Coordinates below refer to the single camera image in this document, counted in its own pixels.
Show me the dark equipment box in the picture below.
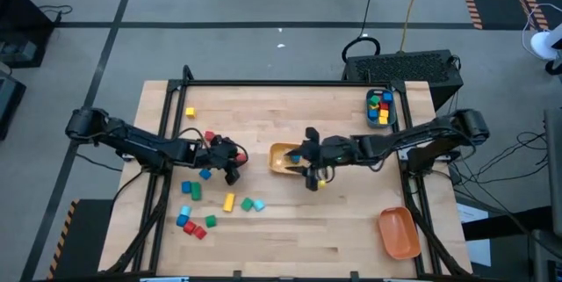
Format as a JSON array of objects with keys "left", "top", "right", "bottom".
[{"left": 0, "top": 70, "right": 27, "bottom": 141}]

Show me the black hazard-edged floor mat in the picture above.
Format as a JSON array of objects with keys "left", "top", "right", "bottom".
[{"left": 46, "top": 198, "right": 115, "bottom": 281}]

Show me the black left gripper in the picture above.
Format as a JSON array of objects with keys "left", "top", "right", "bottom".
[{"left": 204, "top": 137, "right": 247, "bottom": 186}]

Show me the white paper sheet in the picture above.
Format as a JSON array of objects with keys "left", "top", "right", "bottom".
[{"left": 455, "top": 202, "right": 492, "bottom": 268}]

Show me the yellow plastic bin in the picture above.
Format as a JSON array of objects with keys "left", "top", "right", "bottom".
[{"left": 267, "top": 141, "right": 313, "bottom": 176}]

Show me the white round device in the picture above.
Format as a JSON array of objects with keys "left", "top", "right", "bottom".
[{"left": 522, "top": 3, "right": 562, "bottom": 76}]

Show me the black mesh computer case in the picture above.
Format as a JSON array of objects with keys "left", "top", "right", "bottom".
[{"left": 341, "top": 48, "right": 465, "bottom": 102}]

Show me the orange plastic bin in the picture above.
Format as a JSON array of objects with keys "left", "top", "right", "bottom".
[{"left": 378, "top": 206, "right": 422, "bottom": 261}]

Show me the yellow hanging cable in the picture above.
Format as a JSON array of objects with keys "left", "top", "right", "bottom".
[{"left": 397, "top": 0, "right": 429, "bottom": 54}]

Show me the black cabinet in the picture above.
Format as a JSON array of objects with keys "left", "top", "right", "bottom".
[{"left": 0, "top": 0, "right": 56, "bottom": 70}]

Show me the black floor cable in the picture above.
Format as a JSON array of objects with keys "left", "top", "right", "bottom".
[{"left": 38, "top": 4, "right": 74, "bottom": 24}]

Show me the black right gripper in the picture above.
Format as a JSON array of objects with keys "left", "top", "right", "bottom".
[{"left": 285, "top": 127, "right": 359, "bottom": 191}]

